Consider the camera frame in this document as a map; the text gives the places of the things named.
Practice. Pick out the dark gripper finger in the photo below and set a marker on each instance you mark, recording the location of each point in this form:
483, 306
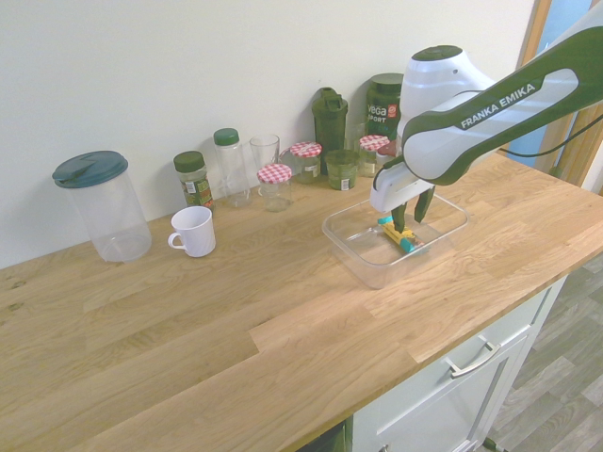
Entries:
424, 205
400, 219

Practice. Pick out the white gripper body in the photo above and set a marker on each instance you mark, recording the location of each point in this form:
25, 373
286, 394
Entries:
393, 190

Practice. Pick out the yellow protein bar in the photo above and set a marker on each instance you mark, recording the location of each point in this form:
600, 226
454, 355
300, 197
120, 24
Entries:
395, 234

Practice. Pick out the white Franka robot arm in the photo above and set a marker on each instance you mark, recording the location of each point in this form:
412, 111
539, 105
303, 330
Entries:
494, 113

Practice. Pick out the clear plastic rectangular container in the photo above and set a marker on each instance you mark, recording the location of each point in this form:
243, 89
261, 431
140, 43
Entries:
367, 263

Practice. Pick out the glass jar red checkered lid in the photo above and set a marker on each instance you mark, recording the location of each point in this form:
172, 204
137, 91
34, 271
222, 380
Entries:
274, 181
306, 162
371, 155

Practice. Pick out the large Vega Sport tub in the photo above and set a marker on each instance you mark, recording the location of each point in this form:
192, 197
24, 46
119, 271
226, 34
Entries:
382, 108

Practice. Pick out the dark green shaker bottle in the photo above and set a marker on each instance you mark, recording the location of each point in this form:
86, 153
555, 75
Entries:
330, 122

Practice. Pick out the clear drinking glass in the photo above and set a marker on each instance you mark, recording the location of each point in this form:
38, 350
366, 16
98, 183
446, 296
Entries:
265, 150

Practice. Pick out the clear bottle with green cap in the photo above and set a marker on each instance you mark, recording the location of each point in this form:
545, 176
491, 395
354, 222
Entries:
231, 169

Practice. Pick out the white cabinet drawer front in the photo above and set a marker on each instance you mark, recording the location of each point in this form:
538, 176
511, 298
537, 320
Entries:
447, 405

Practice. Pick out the spice jar with dark lid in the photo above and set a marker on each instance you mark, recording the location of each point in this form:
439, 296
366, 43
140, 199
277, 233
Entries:
193, 181

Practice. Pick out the white ceramic mug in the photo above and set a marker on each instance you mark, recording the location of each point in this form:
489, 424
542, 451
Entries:
195, 233

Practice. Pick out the clear pitcher with teal lid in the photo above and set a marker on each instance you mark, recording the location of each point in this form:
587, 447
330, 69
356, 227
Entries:
110, 212

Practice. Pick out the wooden door frame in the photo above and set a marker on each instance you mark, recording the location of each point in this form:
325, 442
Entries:
532, 33

